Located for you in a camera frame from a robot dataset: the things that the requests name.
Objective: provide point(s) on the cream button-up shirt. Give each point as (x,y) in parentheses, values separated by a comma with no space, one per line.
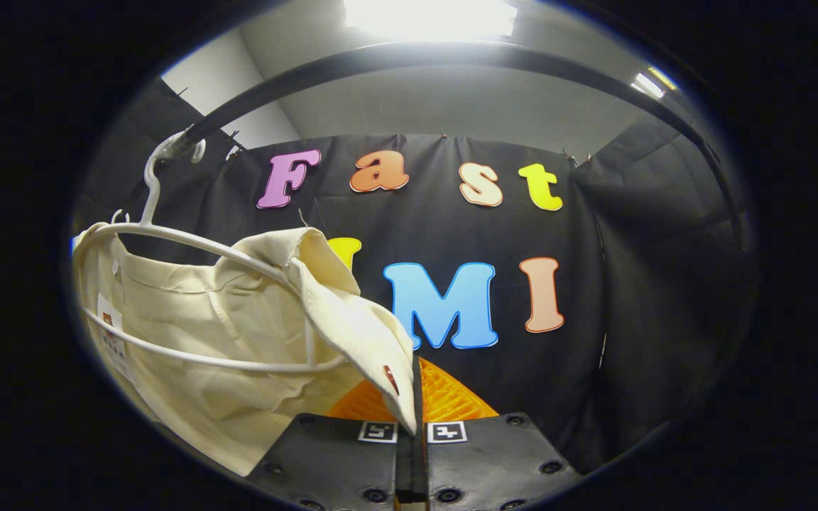
(238,319)

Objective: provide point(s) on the white plastic hanger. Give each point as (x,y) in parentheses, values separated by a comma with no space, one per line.
(150,202)

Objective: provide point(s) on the small ceiling light panel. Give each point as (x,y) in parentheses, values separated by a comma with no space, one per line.
(647,85)

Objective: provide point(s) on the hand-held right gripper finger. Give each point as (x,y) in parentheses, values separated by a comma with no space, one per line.
(404,468)
(420,468)

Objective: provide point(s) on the large ceiling light panel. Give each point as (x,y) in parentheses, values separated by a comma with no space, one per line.
(430,18)

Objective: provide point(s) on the black metal clothes rack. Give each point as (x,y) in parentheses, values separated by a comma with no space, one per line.
(416,53)

